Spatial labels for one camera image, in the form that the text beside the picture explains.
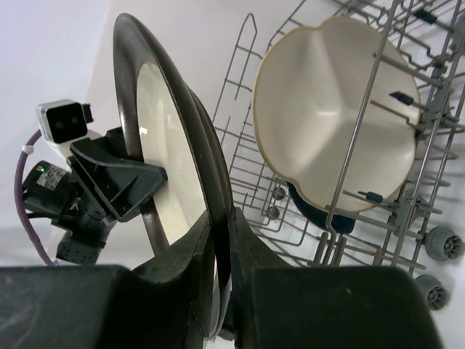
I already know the blue shell shaped dish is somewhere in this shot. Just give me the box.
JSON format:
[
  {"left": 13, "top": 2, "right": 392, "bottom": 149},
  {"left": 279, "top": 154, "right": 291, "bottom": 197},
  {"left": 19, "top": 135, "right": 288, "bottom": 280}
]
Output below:
[{"left": 286, "top": 182, "right": 355, "bottom": 234}]

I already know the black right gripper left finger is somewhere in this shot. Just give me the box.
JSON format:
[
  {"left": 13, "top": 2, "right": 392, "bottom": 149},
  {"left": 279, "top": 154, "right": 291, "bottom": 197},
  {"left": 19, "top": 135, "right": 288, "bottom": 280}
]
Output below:
[{"left": 130, "top": 214, "right": 215, "bottom": 348}]

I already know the grey wire dish rack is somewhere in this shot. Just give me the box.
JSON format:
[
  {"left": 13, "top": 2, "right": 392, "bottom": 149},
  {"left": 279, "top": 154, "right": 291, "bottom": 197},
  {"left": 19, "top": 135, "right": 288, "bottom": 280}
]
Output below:
[{"left": 213, "top": 1, "right": 464, "bottom": 311}]

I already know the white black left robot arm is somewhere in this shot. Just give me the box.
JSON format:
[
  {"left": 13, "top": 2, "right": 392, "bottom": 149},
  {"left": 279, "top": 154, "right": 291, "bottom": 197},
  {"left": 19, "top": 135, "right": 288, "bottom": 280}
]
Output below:
[{"left": 22, "top": 128, "right": 168, "bottom": 265}]

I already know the silver metal plate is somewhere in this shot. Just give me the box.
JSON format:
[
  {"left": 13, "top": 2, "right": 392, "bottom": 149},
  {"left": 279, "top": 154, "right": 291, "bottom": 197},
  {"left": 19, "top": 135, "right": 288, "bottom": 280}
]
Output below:
[{"left": 113, "top": 13, "right": 233, "bottom": 339}]

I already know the cream divided plate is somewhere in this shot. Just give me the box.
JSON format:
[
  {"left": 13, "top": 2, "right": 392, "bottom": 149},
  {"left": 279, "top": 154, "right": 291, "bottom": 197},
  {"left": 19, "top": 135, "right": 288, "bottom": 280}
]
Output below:
[{"left": 251, "top": 17, "right": 420, "bottom": 213}]

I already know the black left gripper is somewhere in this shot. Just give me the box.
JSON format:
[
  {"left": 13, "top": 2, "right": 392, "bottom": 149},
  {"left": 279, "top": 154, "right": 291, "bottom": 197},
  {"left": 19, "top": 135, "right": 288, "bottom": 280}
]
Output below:
[{"left": 54, "top": 140, "right": 167, "bottom": 265}]

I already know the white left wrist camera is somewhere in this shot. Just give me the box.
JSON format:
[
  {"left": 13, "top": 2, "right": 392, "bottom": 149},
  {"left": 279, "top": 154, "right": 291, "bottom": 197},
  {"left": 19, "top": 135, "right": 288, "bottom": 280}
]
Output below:
[{"left": 36, "top": 99, "right": 102, "bottom": 160}]

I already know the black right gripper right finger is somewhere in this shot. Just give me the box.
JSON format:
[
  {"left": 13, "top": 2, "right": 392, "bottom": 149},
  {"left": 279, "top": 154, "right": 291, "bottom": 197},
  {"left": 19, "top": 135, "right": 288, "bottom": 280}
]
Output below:
[{"left": 230, "top": 208, "right": 305, "bottom": 348}]

